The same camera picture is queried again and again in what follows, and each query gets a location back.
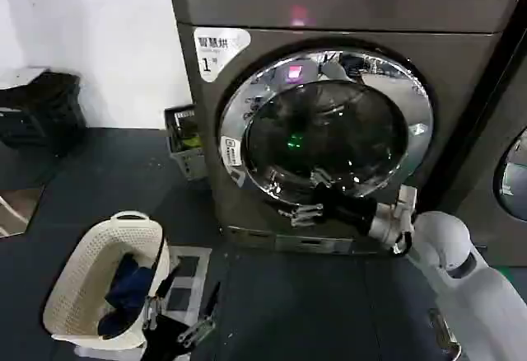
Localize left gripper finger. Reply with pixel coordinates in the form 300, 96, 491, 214
142, 265, 182, 334
177, 280, 222, 345

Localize white label sticker with print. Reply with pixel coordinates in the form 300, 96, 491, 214
193, 26, 252, 83

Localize grey front-load dryer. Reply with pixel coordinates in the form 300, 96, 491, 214
165, 0, 520, 257

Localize black plastic crate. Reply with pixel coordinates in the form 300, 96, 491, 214
0, 71, 86, 157

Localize round chrome glass dryer door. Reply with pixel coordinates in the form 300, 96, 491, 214
218, 47, 435, 209

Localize cream perforated laundry basket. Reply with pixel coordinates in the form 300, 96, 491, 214
42, 209, 170, 342

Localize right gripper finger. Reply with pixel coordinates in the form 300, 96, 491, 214
310, 166, 353, 199
278, 203, 327, 228

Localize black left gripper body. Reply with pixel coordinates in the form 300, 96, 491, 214
142, 314, 197, 361

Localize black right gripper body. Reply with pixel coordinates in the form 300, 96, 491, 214
322, 193, 379, 237

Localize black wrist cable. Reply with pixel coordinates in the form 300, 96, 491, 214
393, 231, 414, 256

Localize grey dryer with round door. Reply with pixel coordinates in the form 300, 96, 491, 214
436, 4, 527, 263

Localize white mat with grey squares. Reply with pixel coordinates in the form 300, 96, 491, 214
165, 245, 213, 317

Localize dark blue garment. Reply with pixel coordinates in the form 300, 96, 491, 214
97, 253, 156, 335

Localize small grey bin with goods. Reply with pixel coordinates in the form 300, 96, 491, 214
164, 104, 207, 181

